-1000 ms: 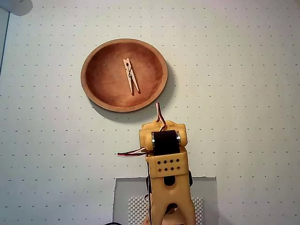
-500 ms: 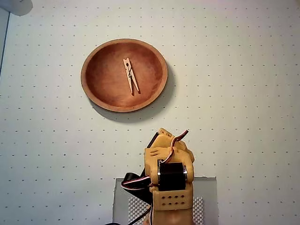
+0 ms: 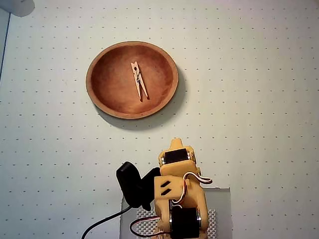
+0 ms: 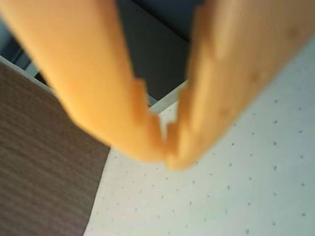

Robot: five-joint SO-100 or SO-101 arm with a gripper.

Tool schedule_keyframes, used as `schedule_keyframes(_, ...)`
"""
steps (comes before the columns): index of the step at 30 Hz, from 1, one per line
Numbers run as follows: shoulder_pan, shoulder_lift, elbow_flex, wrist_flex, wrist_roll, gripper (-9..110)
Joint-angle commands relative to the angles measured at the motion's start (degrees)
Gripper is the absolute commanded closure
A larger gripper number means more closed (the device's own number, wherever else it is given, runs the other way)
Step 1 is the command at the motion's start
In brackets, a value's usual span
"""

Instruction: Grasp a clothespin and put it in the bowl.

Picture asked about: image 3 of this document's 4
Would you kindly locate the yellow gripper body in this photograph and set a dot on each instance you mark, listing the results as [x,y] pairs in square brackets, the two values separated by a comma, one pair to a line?
[175,156]

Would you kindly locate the grey base plate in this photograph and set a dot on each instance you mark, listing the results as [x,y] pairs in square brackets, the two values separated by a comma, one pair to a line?
[219,204]

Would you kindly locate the brown wooden bowl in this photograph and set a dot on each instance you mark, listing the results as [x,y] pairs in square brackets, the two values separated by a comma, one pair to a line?
[112,82]

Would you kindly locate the white checkered anti-slip mat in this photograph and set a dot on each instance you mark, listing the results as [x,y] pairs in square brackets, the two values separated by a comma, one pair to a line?
[149,212]

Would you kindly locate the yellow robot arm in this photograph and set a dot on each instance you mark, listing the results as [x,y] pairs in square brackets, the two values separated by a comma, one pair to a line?
[197,196]

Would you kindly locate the wooden clothespin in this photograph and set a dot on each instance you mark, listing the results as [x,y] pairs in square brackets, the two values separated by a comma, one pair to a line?
[140,85]

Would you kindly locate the white cylinder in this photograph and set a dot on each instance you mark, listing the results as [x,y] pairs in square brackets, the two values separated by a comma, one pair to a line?
[17,7]

